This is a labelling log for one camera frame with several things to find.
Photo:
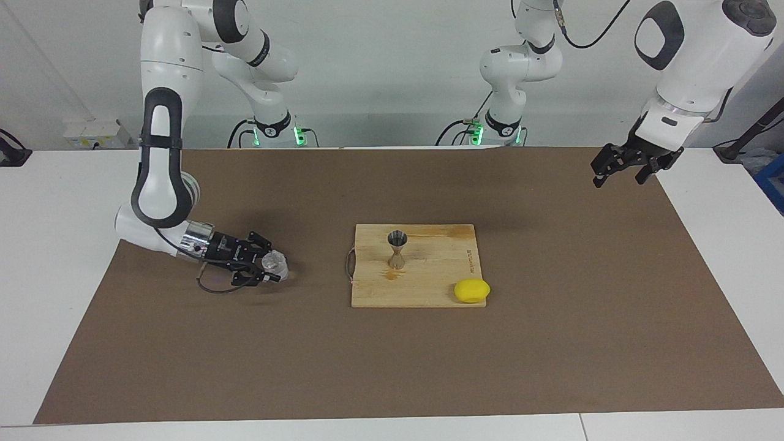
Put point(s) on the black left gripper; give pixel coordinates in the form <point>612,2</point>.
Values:
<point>649,147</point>

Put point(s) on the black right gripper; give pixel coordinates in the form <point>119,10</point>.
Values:
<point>229,251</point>

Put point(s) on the clear glass cup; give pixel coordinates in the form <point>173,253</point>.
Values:
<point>275,264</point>

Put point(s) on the dark-based glass cup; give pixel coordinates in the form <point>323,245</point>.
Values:
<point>398,239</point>

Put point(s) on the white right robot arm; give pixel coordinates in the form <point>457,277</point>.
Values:
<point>162,79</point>

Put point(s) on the black stand leg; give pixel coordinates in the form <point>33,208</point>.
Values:
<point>732,150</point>

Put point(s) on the brown table mat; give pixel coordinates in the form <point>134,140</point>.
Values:
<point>245,355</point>

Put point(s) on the crumpled clear plastic bag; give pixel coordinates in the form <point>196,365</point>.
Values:
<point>756,160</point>

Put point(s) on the blue box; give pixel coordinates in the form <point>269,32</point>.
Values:
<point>773,180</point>

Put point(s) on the wooden cutting board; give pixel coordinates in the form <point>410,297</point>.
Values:
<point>429,288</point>

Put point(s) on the white power strip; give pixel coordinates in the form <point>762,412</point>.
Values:
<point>92,131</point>

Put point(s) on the yellow lemon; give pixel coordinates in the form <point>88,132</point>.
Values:
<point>471,291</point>

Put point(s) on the black table clamp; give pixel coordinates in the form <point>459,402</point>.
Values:
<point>12,156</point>

